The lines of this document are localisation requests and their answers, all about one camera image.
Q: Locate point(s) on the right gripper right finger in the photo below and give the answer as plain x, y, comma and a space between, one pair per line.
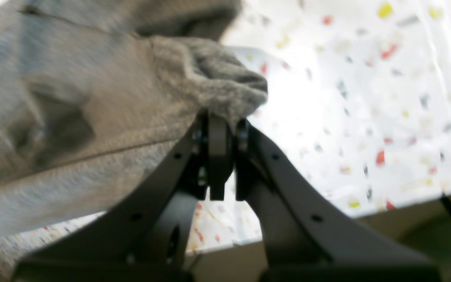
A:
306, 238

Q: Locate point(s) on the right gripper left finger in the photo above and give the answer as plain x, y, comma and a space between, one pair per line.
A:
144, 237

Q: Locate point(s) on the grey t-shirt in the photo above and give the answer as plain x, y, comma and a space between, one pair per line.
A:
94, 93

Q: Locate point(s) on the terrazzo pattern tablecloth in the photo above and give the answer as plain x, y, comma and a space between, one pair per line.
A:
359, 98

